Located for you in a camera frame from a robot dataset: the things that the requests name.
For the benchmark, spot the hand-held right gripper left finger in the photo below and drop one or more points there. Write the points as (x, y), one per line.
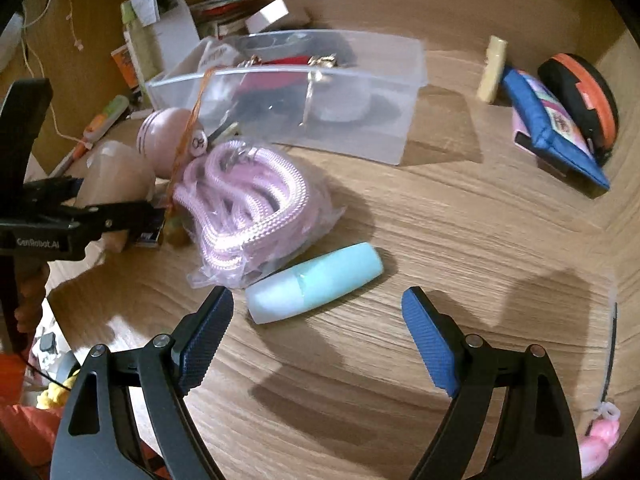
(209, 327)

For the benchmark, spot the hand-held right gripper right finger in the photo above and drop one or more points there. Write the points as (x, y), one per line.
(430, 332)

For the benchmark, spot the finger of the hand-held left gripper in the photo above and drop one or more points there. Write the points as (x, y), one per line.
(52, 189)
(125, 216)

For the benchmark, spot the beige egg-shaped toy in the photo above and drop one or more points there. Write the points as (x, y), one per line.
(117, 172)

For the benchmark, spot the mint green highlighter pen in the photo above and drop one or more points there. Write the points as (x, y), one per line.
(320, 280)

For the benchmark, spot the wooden desktop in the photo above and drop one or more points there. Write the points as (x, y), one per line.
(450, 230)

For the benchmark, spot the person's left hand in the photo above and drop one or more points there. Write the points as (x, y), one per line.
(31, 297)

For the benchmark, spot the orange and white pen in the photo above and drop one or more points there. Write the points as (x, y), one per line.
(75, 157)

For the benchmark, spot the pink striped round ball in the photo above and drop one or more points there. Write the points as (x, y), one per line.
(165, 137)

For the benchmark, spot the green and white marker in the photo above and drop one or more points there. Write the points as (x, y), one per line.
(106, 117)

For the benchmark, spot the orange booklet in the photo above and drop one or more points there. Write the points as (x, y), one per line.
(124, 67)

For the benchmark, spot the yellow plush toy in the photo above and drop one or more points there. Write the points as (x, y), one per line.
(54, 394)

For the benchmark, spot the red cloth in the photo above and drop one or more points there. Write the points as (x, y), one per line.
(27, 425)

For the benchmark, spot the white paper file holder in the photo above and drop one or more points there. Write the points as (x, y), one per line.
(170, 25)

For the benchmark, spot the red pouch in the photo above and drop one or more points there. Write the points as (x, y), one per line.
(280, 80)

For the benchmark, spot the pile of red cards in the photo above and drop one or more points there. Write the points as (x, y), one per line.
(222, 10)

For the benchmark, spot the clear plastic storage box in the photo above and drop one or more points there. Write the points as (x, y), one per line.
(360, 115)

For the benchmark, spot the blue zip pouch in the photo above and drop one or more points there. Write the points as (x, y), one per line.
(542, 115)

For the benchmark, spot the white tape roll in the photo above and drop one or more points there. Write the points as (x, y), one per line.
(342, 102)

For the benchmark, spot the small white box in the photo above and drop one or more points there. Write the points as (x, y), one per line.
(267, 15)

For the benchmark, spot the cream rectangular eraser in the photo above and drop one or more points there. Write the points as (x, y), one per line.
(491, 71)

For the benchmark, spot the black and orange round case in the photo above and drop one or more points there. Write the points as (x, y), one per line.
(592, 95)

